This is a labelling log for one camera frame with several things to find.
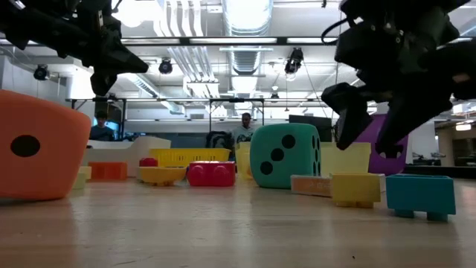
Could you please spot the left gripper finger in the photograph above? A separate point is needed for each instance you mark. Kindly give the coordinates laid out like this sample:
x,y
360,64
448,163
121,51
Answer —
x,y
102,83
122,61

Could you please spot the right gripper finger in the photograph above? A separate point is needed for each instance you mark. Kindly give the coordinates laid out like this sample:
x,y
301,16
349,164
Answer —
x,y
347,111
413,111

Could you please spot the teal foam die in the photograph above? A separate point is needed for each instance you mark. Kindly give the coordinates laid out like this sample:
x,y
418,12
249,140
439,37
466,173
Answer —
x,y
282,156

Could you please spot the playing card box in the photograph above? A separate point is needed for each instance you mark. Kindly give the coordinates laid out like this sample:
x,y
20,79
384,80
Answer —
x,y
310,185

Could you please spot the small sky-blue toy brick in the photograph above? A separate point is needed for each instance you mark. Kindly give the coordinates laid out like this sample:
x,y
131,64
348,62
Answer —
x,y
420,195

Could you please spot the orange foam die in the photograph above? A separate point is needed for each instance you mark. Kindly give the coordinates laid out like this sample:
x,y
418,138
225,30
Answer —
x,y
48,167

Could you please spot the red stepped toy brick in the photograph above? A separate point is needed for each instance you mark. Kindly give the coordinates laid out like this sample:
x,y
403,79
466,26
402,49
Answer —
x,y
211,174

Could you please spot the black monitor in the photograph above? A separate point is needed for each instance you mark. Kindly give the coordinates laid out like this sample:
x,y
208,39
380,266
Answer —
x,y
308,121

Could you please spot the person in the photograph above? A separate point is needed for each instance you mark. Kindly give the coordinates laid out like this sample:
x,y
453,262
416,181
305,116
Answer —
x,y
243,130
101,130

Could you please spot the translucent yellow bin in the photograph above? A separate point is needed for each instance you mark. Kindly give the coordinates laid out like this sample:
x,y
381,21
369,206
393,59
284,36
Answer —
x,y
346,160

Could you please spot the purple monster bucket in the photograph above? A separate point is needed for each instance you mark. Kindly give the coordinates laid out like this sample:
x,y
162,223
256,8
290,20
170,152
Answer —
x,y
394,165

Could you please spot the white plastic bin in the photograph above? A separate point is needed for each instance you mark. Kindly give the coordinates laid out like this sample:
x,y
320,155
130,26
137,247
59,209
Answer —
x,y
122,149

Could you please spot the orange sloped toy brick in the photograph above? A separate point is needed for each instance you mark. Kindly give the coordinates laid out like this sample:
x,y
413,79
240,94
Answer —
x,y
108,171

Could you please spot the light green toy brick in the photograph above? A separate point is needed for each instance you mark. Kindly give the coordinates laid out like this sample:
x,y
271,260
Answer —
x,y
79,182

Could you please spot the black overhead crossbar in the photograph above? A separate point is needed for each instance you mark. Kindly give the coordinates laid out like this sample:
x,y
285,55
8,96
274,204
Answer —
x,y
223,41

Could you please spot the yellow mesh basket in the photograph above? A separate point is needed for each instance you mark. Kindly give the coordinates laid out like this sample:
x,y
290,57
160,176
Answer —
x,y
189,157

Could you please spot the black background chair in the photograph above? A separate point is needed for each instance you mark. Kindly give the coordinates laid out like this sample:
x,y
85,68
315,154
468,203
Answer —
x,y
219,139

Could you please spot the black ceiling camera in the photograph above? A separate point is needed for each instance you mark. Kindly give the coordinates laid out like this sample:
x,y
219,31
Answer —
x,y
165,67
294,61
41,72

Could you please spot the lit wall lamp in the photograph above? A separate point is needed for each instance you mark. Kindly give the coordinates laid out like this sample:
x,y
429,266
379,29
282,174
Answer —
x,y
463,127

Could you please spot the black background rack frame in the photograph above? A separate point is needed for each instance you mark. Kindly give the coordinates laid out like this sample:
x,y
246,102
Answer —
x,y
210,119

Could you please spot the silver ceiling duct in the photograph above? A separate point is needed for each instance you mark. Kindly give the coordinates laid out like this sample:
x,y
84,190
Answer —
x,y
247,22

